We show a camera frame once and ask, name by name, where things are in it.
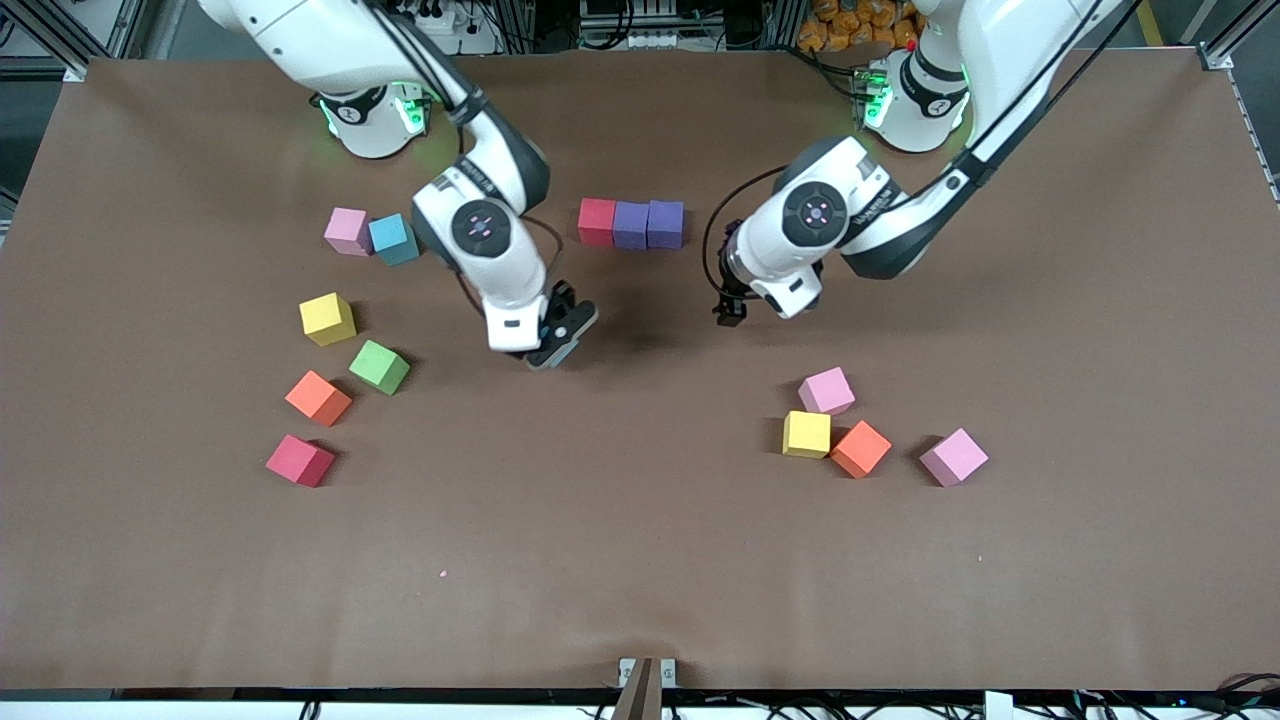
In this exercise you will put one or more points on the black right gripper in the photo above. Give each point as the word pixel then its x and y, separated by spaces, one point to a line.
pixel 559 311

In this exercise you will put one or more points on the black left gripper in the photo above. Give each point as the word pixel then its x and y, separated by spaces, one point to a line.
pixel 729 291

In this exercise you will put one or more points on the teal foam block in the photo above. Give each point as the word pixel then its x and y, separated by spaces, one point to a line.
pixel 392 237
pixel 560 360

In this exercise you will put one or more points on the red foam block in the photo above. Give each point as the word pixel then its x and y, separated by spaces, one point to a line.
pixel 298 458
pixel 597 220

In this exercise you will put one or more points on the purple foam block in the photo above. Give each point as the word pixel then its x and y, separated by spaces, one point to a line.
pixel 665 222
pixel 631 223

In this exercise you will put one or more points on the pink foam block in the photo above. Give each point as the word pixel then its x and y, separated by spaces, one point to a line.
pixel 826 388
pixel 953 456
pixel 347 228

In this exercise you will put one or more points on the green foam block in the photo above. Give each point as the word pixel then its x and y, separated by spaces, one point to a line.
pixel 378 365

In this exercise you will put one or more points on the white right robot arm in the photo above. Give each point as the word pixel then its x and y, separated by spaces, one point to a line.
pixel 300 40

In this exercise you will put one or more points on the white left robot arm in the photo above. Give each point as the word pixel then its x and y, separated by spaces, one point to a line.
pixel 860 180

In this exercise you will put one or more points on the yellow foam block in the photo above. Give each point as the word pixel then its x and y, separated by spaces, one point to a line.
pixel 806 433
pixel 325 317

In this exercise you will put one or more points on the orange foam block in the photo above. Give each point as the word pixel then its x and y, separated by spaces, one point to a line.
pixel 317 396
pixel 860 448

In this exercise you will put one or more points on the grey control box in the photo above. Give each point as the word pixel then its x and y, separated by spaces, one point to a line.
pixel 650 40

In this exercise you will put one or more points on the white power strip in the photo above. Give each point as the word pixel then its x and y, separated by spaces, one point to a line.
pixel 450 20

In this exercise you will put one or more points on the pile of orange fruits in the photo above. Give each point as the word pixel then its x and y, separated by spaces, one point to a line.
pixel 850 25

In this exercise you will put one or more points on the metal mounting bracket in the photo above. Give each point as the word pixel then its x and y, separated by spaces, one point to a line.
pixel 628 668

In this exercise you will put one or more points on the brown camera pole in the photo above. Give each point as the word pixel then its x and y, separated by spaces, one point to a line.
pixel 640 700

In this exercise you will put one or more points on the perforated aluminium side rail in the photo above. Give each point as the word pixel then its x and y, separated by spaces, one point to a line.
pixel 1260 140

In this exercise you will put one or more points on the aluminium frame profile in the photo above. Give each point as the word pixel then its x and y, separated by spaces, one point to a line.
pixel 45 35
pixel 1240 30

